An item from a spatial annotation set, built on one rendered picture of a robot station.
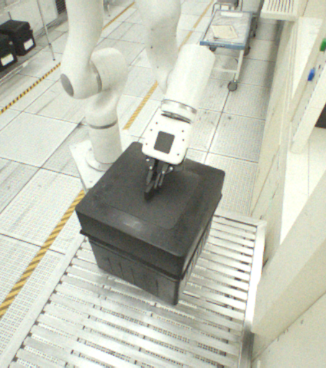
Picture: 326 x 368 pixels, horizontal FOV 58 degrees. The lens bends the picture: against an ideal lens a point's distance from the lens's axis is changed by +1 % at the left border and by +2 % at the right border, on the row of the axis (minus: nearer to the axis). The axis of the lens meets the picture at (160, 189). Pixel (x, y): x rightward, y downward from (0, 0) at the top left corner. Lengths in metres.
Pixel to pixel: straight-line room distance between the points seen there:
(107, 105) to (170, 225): 0.57
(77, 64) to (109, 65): 0.11
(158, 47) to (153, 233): 0.44
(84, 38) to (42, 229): 1.39
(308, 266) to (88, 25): 0.79
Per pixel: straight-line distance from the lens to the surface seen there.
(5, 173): 2.53
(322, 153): 1.25
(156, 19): 0.70
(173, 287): 0.78
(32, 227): 2.10
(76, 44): 0.96
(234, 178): 2.27
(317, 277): 0.51
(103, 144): 1.15
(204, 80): 0.71
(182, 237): 0.64
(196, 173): 0.77
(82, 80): 0.97
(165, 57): 0.79
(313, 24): 2.45
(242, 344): 0.89
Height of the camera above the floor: 1.60
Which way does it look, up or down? 49 degrees down
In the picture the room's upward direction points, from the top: straight up
